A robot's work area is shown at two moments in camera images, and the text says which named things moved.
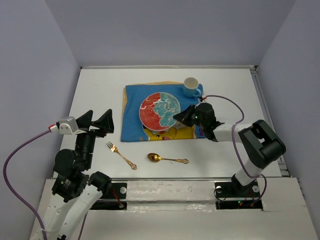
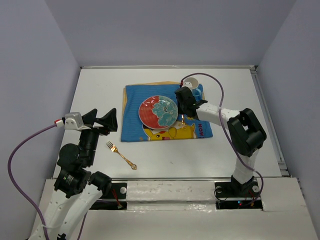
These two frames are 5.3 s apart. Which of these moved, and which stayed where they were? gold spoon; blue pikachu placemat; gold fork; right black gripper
Moved: right black gripper; gold spoon
Stayed: gold fork; blue pikachu placemat
